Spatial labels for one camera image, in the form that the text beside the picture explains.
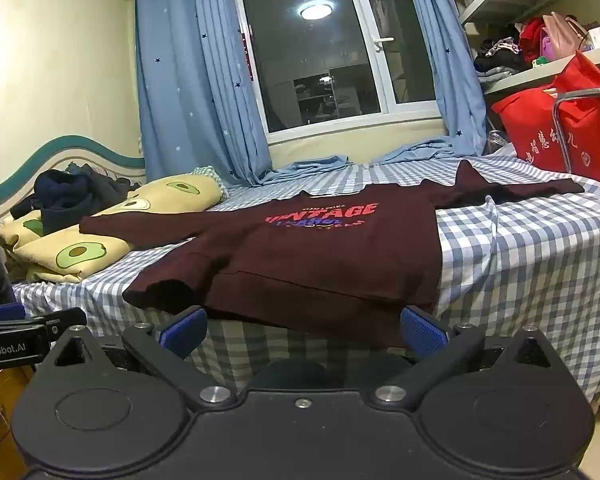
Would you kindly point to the red fabric bag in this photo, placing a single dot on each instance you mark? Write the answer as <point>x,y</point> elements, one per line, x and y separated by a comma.
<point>530,130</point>

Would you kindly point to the small green white toy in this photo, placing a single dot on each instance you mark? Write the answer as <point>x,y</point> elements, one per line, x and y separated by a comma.
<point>541,62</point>

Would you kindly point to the white framed window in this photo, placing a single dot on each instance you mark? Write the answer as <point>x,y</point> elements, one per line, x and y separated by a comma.
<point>320,50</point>

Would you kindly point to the blue star curtain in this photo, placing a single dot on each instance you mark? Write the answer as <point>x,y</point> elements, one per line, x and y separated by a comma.
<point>445,60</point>
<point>190,85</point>

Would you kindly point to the maroon printed sweatshirt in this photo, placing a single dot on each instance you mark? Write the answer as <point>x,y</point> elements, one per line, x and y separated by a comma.
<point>305,255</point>

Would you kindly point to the red cloth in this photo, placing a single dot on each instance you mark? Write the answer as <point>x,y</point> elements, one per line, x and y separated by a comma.
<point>530,35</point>

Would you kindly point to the bed with blue checked sheet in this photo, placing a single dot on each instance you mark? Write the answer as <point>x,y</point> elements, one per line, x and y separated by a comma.
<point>530,260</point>

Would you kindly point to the pink handbag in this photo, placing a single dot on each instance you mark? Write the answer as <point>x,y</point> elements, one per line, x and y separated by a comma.
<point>562,35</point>

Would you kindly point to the teal and white headboard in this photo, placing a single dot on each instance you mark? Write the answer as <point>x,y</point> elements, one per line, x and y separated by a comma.
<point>55,152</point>

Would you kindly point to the chrome tube frame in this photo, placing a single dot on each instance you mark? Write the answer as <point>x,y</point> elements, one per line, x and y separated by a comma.
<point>559,125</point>

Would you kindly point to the dark navy clothes pile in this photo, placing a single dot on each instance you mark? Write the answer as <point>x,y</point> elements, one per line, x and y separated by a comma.
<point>70,200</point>

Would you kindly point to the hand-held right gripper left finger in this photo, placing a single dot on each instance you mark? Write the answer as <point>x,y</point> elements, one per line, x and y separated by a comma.
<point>185,332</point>

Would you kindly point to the yellow avocado pillows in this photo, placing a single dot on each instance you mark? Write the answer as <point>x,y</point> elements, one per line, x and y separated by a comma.
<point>180,195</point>

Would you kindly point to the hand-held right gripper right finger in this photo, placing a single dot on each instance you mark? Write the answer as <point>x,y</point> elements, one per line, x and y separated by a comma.
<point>422,332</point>

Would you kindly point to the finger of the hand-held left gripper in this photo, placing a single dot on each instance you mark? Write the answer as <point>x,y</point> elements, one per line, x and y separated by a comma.
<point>60,321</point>
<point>2,311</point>

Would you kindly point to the pile of dark folded clothes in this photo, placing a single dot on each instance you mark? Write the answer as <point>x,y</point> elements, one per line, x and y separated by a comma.
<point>497,60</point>

